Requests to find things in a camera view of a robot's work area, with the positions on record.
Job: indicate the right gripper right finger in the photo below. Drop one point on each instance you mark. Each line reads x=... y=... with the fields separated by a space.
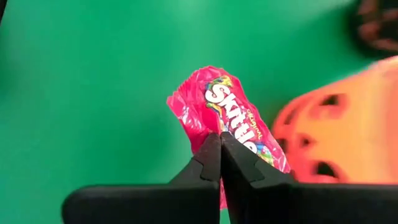
x=295 y=202

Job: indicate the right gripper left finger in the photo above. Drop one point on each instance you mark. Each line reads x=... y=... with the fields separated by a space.
x=155 y=202

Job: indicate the orange pumpkin bucket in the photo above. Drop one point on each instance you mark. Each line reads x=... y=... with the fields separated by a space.
x=357 y=124

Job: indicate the red Skittles candy packet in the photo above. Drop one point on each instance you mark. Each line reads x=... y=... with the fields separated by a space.
x=217 y=102

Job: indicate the green table mat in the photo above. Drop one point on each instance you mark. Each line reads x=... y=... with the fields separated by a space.
x=93 y=93

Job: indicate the black pumpkin bucket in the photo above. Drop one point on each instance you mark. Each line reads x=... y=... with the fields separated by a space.
x=373 y=31

